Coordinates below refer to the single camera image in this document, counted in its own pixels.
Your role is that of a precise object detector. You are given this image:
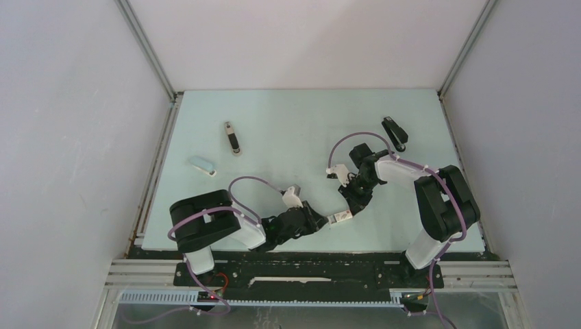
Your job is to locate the beige and black large stapler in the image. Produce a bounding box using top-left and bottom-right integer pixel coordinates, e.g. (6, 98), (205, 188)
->
(224, 121), (242, 156)

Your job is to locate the white staple box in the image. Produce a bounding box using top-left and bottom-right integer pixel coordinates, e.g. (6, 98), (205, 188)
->
(328, 210), (353, 225)

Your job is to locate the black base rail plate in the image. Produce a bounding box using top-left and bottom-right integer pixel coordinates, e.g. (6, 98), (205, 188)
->
(127, 249), (444, 302)

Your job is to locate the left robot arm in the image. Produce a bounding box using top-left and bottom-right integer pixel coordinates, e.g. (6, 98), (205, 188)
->
(168, 185), (329, 286)

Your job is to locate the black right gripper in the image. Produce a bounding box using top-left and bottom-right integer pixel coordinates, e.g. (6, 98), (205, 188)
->
(337, 174), (378, 216)

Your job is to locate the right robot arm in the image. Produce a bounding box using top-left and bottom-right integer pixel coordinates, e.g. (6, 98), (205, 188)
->
(326, 143), (481, 287)

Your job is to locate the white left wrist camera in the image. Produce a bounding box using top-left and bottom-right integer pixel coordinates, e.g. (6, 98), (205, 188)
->
(282, 184), (303, 209)

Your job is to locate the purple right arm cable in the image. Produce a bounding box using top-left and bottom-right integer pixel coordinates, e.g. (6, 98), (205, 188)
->
(327, 132), (469, 329)

